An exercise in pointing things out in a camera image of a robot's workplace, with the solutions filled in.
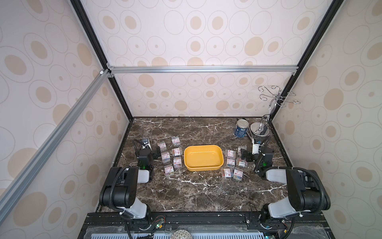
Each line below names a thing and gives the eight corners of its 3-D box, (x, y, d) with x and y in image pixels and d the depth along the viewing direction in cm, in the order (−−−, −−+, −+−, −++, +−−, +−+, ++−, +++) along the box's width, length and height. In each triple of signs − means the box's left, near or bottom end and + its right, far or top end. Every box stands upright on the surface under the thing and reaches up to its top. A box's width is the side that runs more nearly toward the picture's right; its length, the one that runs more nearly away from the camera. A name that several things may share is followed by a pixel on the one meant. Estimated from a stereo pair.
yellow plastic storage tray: (183, 171, 93) (183, 167, 88) (184, 149, 103) (184, 145, 99) (224, 171, 93) (225, 167, 88) (221, 150, 103) (222, 145, 99)
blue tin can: (235, 137, 109) (238, 129, 101) (233, 128, 114) (235, 119, 107) (246, 137, 109) (250, 129, 101) (244, 128, 114) (247, 119, 107)
